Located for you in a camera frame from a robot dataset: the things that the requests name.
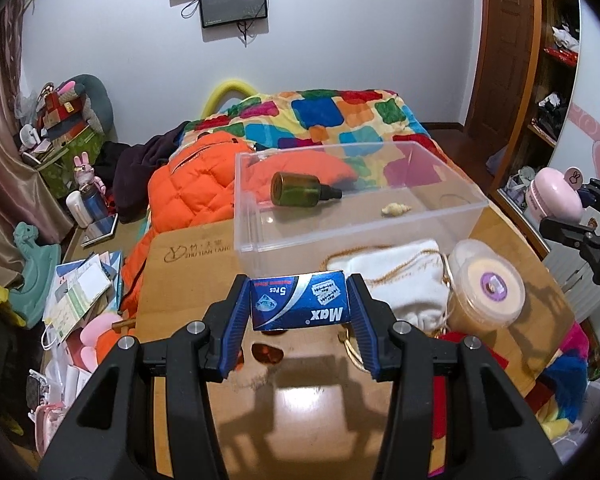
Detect colourful patchwork blanket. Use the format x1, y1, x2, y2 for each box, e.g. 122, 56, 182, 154
180, 89, 469, 192

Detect clear plastic storage box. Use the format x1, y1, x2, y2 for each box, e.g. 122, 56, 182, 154
233, 141, 490, 281

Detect white plastic bottle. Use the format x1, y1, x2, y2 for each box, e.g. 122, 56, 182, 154
65, 191, 90, 229

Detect pink plush slippers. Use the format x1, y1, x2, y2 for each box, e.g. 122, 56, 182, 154
79, 312, 124, 370

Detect brown wooden door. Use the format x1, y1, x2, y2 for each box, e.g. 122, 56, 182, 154
462, 0, 542, 129

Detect blue water bottle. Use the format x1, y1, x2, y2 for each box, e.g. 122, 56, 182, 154
81, 187, 109, 224

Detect dark purple clothing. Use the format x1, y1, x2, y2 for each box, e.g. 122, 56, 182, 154
100, 121, 192, 225

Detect pink bunny toy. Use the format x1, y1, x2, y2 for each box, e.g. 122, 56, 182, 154
73, 151, 106, 197

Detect small white fan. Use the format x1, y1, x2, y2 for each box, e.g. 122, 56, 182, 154
20, 124, 44, 150

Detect green patterned box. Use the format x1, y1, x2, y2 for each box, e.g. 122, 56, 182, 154
32, 125, 104, 200

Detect colourful fluffy plush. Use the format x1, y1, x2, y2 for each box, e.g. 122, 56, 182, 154
534, 322, 592, 425

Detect pink round container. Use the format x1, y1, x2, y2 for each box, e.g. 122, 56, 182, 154
526, 167, 584, 224

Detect brown glass dropper bottle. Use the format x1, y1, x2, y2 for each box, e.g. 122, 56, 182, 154
270, 171, 343, 207

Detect pile of papers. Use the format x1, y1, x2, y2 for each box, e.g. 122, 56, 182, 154
42, 252, 126, 347

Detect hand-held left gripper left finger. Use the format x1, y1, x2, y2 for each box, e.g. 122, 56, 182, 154
39, 274, 253, 480

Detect wooden desktop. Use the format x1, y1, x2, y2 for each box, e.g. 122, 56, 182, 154
136, 207, 576, 480

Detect white drawstring pouch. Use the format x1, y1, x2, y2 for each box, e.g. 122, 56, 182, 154
326, 239, 454, 334

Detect grey tablet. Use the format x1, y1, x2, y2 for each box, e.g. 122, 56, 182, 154
80, 213, 120, 248

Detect brown curtain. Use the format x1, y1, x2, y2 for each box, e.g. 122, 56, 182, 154
0, 0, 77, 292

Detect green dinosaur toy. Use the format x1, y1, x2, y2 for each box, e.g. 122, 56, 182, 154
7, 222, 64, 332

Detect round clear plastic jar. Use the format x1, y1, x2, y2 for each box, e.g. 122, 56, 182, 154
447, 255, 527, 334

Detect small black wall screen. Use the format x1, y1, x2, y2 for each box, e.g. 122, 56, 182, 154
198, 0, 269, 29

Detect yellow foam hoop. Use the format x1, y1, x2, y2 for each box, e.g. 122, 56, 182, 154
201, 79, 261, 117

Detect white round plastic lid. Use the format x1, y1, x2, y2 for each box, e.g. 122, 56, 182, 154
447, 239, 498, 273

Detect white wardrobe panel pink hearts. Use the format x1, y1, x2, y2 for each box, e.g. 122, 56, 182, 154
550, 0, 600, 201

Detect black screen cable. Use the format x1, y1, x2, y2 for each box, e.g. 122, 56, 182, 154
236, 19, 259, 47

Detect orange down jacket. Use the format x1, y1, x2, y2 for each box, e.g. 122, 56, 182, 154
97, 131, 359, 322

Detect brown wooden shelf unit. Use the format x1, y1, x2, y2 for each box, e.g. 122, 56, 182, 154
485, 0, 582, 272

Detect red patterned box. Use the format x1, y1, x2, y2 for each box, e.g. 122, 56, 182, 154
34, 84, 87, 132

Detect grey cushion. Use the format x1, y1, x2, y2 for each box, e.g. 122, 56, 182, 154
62, 74, 115, 136

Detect blue cardboard blade box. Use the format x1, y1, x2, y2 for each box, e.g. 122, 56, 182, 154
250, 271, 352, 332

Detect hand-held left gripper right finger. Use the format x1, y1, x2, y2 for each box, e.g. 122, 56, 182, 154
346, 274, 563, 480

